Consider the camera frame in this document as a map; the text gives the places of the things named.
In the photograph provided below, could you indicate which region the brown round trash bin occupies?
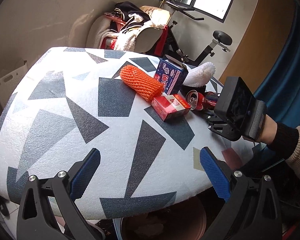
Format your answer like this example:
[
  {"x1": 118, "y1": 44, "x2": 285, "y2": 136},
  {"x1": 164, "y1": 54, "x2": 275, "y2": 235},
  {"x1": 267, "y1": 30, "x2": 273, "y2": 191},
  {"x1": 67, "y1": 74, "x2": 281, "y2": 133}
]
[{"x1": 112, "y1": 196, "x2": 208, "y2": 240}]

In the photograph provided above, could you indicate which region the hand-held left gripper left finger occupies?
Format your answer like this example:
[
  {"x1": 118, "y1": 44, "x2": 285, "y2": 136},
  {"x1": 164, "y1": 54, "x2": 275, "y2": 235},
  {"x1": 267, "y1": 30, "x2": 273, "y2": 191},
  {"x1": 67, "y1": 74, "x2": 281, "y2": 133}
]
[{"x1": 16, "y1": 148, "x2": 105, "y2": 240}]

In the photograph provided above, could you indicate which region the white laundry basket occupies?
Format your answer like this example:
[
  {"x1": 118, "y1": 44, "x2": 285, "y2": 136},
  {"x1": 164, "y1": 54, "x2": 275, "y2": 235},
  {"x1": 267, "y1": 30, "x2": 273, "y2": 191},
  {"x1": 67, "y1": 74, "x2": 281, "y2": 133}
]
[{"x1": 0, "y1": 60, "x2": 28, "y2": 108}]

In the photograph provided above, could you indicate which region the black exercise bike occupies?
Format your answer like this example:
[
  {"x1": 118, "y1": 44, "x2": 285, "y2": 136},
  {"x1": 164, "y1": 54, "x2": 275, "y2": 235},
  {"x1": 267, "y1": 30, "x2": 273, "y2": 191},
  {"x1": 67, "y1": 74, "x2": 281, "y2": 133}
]
[{"x1": 157, "y1": 0, "x2": 233, "y2": 67}]

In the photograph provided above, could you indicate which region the black object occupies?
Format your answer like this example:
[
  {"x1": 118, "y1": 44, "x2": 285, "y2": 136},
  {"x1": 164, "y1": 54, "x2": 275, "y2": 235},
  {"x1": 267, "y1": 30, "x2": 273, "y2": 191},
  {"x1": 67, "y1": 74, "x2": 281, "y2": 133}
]
[{"x1": 181, "y1": 84, "x2": 207, "y2": 95}]

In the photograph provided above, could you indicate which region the blue curtain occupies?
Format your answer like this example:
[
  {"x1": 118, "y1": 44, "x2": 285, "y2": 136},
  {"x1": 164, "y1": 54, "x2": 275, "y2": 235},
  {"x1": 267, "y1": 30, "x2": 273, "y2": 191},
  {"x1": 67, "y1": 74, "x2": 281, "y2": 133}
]
[{"x1": 252, "y1": 0, "x2": 300, "y2": 130}]

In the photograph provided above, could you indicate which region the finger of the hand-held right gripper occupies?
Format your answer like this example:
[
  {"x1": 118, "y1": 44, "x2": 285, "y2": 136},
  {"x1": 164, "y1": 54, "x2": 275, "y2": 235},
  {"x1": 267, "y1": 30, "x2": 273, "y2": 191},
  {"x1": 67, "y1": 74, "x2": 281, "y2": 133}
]
[{"x1": 206, "y1": 112, "x2": 240, "y2": 140}]

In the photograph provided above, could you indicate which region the orange foam net sleeve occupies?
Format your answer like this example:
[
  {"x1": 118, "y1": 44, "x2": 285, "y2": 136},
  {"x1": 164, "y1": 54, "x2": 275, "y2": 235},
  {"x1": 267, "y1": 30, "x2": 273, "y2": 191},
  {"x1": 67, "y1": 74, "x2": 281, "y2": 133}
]
[{"x1": 119, "y1": 64, "x2": 164, "y2": 102}]

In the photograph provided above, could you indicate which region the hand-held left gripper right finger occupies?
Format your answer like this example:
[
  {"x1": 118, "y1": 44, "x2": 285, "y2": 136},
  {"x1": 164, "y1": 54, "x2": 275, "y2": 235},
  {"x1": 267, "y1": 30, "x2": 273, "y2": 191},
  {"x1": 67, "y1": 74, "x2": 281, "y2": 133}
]
[{"x1": 199, "y1": 147, "x2": 283, "y2": 240}]

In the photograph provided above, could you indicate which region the beige chair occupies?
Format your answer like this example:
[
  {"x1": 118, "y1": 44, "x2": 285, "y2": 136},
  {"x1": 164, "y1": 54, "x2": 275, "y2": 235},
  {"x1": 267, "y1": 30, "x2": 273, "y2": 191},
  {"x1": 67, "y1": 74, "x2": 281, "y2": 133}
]
[{"x1": 86, "y1": 5, "x2": 172, "y2": 55}]

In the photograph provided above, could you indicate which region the red cigarette box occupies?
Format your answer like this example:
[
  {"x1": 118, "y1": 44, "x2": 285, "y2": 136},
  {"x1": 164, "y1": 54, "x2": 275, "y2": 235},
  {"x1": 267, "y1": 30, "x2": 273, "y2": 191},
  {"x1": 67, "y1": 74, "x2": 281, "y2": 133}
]
[{"x1": 151, "y1": 94, "x2": 192, "y2": 122}]

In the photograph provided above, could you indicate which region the person's right forearm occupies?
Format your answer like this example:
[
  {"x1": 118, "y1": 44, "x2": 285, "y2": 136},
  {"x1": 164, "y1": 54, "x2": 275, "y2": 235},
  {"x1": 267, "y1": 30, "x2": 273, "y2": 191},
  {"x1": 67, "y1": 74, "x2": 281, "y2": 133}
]
[{"x1": 259, "y1": 116, "x2": 300, "y2": 188}]

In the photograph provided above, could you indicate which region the dark striped jacket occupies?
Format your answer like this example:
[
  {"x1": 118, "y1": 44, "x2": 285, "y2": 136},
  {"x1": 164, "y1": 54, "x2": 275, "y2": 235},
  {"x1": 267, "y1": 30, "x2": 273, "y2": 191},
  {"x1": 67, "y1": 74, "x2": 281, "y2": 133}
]
[{"x1": 110, "y1": 1, "x2": 150, "y2": 34}]

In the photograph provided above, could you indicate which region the red cloth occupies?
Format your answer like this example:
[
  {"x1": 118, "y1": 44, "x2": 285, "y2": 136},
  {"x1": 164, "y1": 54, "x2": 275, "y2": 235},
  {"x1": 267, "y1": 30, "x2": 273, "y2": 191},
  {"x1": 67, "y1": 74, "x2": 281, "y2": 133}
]
[{"x1": 156, "y1": 25, "x2": 170, "y2": 55}]

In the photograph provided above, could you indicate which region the small printed cardboard box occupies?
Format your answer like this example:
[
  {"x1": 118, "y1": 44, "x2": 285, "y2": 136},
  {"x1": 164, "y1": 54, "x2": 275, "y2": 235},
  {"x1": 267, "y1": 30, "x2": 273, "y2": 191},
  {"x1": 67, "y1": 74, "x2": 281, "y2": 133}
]
[{"x1": 154, "y1": 57, "x2": 189, "y2": 96}]

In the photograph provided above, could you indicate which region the white fleece blanket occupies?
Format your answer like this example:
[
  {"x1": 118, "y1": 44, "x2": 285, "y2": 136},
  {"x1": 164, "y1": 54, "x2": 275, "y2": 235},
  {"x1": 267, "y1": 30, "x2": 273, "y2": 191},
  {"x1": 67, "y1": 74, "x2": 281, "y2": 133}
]
[{"x1": 94, "y1": 20, "x2": 169, "y2": 52}]

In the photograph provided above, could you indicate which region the crushed red can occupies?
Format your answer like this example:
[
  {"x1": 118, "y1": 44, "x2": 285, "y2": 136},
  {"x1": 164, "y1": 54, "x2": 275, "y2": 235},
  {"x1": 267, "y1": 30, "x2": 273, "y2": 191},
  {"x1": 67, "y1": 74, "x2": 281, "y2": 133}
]
[{"x1": 186, "y1": 90, "x2": 222, "y2": 112}]

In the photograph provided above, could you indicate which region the white foam net sleeve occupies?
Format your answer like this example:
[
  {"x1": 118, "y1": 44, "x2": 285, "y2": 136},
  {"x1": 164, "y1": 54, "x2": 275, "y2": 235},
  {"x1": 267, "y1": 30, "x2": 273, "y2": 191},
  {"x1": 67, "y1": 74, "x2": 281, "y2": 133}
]
[{"x1": 184, "y1": 62, "x2": 215, "y2": 87}]

